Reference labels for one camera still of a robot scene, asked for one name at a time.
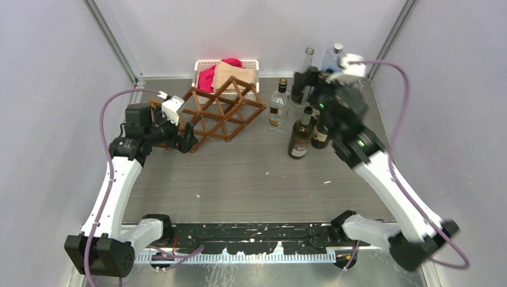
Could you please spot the clear glass wine bottle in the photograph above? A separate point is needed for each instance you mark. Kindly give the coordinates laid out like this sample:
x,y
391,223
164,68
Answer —
x,y
301,100

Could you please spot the pink red cloth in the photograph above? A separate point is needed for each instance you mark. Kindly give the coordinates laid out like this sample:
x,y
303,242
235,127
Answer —
x,y
205,78

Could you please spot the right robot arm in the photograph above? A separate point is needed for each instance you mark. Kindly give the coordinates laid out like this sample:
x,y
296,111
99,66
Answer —
x,y
417,233

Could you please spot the blue square glass bottle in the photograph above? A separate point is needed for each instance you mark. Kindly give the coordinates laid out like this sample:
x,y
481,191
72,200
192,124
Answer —
x,y
331,59

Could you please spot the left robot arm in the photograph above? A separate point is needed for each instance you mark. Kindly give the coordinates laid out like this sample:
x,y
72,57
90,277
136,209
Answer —
x,y
101,249

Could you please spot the beige cloth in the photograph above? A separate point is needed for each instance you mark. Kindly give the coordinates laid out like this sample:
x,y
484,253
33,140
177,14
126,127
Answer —
x,y
232,68

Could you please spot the dark green bottle white label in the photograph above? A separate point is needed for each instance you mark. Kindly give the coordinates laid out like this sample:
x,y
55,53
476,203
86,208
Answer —
x,y
315,114

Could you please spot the green bottle silver capsule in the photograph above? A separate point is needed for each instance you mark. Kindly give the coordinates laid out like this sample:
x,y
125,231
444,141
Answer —
x,y
302,131

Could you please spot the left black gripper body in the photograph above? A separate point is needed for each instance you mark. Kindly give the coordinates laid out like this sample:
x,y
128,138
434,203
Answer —
x,y
170,133

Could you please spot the small clear bottle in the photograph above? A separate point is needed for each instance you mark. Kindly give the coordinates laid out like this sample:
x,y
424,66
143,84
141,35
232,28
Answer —
x,y
359,84

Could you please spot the brown wooden wine rack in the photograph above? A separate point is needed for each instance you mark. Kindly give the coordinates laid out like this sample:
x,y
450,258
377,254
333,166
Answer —
x,y
221,115

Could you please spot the white plastic basket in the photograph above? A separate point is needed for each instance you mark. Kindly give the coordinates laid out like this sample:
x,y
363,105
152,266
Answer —
x,y
202,65

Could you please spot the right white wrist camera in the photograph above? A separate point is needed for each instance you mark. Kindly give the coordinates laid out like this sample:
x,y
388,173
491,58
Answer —
x,y
352,69

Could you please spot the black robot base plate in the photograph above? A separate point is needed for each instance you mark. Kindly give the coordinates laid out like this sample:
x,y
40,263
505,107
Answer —
x,y
254,238

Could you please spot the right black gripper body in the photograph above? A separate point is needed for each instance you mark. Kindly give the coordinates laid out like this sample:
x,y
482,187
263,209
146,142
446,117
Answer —
x,y
324,94

